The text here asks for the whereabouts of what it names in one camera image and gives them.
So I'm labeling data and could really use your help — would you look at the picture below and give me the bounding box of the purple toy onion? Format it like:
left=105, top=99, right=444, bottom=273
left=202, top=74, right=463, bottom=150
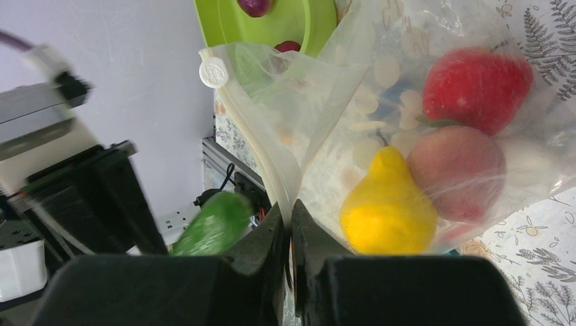
left=237, top=0, right=274, bottom=18

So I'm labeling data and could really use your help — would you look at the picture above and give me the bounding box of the green plastic tub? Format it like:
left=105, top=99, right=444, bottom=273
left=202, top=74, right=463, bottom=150
left=194, top=0, right=337, bottom=57

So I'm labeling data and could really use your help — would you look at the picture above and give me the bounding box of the red toy apple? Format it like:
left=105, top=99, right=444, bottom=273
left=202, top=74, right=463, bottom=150
left=422, top=48, right=534, bottom=136

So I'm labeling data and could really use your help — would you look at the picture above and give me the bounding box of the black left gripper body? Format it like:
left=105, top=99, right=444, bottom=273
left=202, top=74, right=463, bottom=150
left=1, top=45, right=167, bottom=303

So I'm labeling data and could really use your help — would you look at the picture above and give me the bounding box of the green toy cucumber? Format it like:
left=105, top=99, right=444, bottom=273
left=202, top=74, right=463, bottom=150
left=171, top=192, right=253, bottom=256

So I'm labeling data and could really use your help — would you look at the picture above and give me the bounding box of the yellow toy pear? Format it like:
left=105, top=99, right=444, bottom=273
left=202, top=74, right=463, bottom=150
left=339, top=146, right=438, bottom=255

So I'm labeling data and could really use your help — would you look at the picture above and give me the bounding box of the pink toy peach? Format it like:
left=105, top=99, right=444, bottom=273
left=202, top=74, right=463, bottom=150
left=407, top=126, right=506, bottom=223

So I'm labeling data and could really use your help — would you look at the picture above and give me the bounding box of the maroon toy sweet potato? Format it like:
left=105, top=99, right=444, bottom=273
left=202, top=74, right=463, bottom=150
left=274, top=41, right=301, bottom=53

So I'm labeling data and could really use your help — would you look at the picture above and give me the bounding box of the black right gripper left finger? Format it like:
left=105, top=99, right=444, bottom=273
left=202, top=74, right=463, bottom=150
left=31, top=206, right=286, bottom=325

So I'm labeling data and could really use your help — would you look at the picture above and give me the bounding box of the clear zip top bag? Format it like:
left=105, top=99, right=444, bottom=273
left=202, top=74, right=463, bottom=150
left=200, top=1, right=575, bottom=254

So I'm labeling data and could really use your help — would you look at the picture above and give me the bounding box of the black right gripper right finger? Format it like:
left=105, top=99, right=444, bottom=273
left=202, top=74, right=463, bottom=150
left=291, top=201, right=524, bottom=325

